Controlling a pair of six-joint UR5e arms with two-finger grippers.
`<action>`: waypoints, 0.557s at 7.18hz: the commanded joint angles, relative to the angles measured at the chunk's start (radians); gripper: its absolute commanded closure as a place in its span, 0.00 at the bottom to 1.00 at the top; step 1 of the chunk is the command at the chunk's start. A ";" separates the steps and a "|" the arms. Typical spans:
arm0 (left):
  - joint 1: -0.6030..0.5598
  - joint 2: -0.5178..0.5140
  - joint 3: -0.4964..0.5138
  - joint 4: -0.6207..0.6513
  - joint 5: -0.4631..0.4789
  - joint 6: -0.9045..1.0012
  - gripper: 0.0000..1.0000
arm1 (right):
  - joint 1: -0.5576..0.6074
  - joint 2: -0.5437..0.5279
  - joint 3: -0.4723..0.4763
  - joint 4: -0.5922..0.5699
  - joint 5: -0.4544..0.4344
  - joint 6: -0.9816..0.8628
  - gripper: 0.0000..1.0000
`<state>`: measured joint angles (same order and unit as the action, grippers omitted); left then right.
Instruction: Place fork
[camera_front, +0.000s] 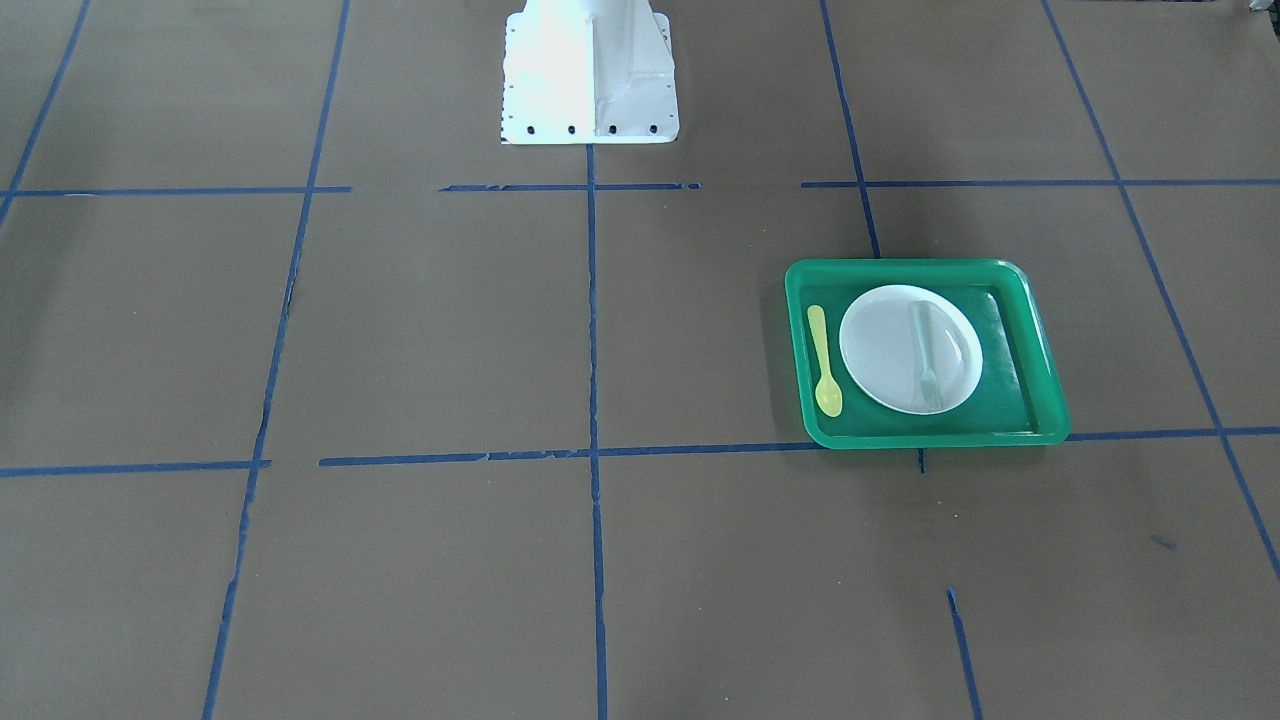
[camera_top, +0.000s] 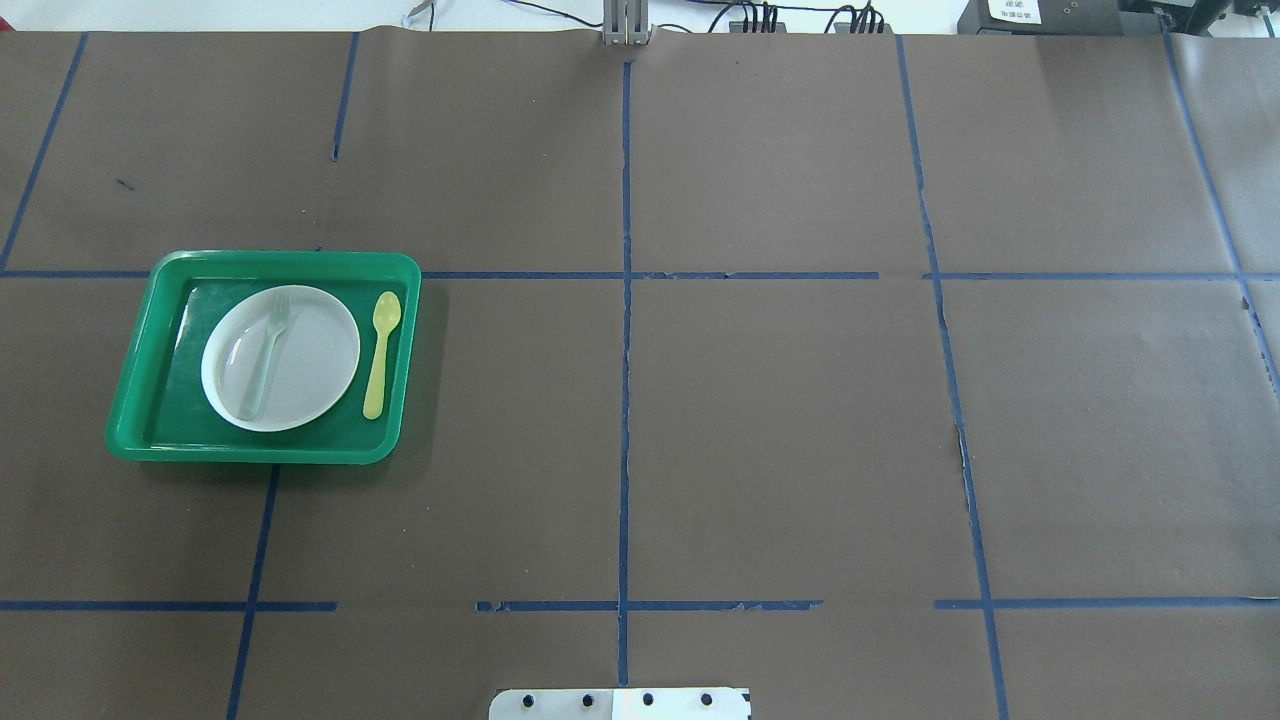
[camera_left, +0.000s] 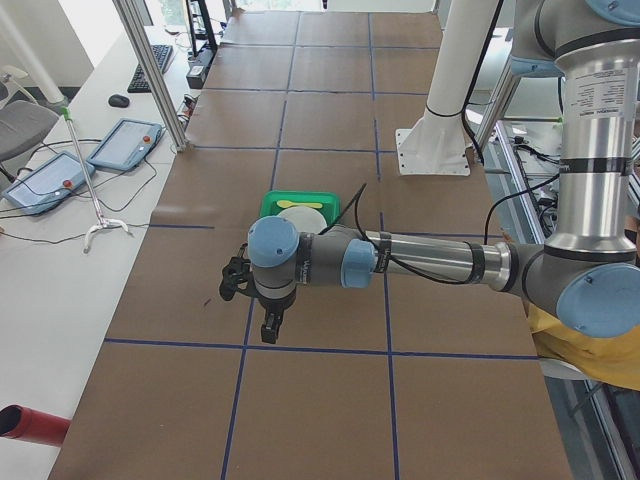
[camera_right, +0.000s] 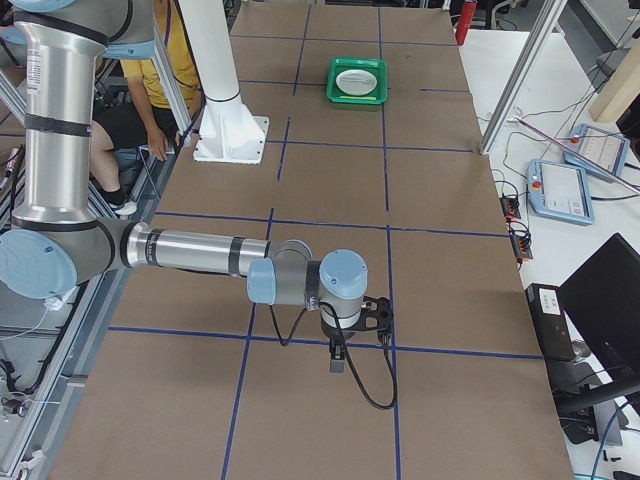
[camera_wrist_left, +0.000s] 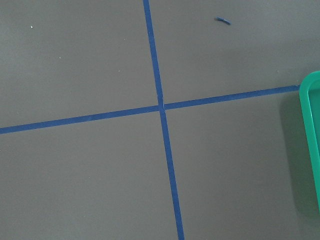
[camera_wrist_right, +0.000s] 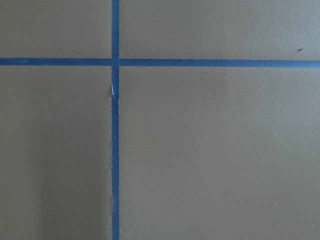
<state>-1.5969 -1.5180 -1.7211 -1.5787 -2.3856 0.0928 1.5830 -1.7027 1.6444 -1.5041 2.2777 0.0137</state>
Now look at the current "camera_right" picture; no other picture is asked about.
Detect white fork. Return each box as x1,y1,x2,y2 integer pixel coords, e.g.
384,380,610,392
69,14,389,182
339,75,375,85

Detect person's hand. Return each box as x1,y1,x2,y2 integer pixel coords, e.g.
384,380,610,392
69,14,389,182
147,129,168,161

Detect orange black adapter lower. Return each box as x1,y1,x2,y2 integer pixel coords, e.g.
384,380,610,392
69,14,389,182
509,230,533,263

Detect orange black adapter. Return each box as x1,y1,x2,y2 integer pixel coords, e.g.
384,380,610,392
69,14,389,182
509,230,533,263
499,195,521,221

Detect black box computer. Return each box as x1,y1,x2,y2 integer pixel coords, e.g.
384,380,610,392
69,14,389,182
525,283,576,362

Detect orange black adapter upper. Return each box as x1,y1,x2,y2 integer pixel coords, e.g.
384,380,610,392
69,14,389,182
499,195,521,221

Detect white plate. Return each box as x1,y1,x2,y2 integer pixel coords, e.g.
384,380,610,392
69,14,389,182
335,69,378,97

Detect near blue teach pendant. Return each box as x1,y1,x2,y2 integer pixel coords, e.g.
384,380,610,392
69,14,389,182
527,159,595,225

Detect blue teach pendant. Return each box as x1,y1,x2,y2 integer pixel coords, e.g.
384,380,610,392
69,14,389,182
527,159,595,225
568,123,630,177

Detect black monitor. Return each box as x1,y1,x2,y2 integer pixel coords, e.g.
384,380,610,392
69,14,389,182
556,233,639,416

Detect green plastic tray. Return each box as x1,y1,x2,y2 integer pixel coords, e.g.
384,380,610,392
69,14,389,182
326,57,388,105

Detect person in yellow shirt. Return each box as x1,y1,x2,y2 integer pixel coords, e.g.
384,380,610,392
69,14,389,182
90,1,202,216

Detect metal rod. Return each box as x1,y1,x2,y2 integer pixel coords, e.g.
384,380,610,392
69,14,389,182
507,116,640,196

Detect far blue teach pendant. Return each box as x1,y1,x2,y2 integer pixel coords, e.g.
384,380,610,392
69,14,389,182
568,123,630,177

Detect red fire extinguisher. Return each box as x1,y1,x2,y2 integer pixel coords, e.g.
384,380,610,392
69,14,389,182
455,0,477,46

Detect wooden board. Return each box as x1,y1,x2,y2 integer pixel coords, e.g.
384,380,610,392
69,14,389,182
589,30,639,123

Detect black gripper camera mount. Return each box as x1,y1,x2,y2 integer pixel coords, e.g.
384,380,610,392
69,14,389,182
360,296,394,345

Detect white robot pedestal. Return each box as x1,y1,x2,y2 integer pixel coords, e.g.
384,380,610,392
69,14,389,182
179,0,269,165

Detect blue cable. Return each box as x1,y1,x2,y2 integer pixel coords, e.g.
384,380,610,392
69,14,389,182
589,394,640,480

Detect aluminium side frame rail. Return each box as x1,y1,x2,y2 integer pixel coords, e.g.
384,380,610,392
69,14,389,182
1,270,130,479

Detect aluminium frame post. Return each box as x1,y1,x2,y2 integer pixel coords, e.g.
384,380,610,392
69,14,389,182
478,0,567,155

